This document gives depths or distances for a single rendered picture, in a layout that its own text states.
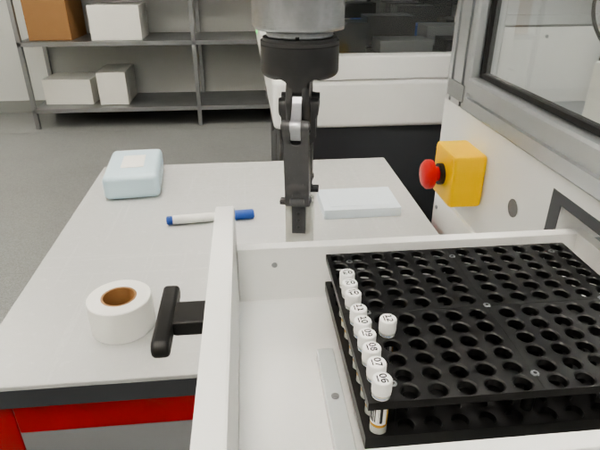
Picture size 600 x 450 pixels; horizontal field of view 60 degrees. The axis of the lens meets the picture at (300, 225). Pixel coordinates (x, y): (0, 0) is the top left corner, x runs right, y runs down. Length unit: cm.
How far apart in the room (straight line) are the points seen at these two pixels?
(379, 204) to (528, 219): 31
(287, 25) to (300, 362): 29
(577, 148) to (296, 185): 26
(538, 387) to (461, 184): 39
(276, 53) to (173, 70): 410
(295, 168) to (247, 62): 404
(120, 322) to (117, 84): 371
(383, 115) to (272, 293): 74
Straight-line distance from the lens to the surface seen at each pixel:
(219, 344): 33
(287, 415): 41
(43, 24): 430
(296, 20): 48
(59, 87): 442
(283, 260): 49
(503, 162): 68
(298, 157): 50
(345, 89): 116
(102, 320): 60
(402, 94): 119
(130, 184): 95
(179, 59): 456
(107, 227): 87
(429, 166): 71
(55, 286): 74
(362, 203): 86
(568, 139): 56
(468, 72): 78
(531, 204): 62
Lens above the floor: 113
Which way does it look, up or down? 27 degrees down
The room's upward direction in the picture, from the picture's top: straight up
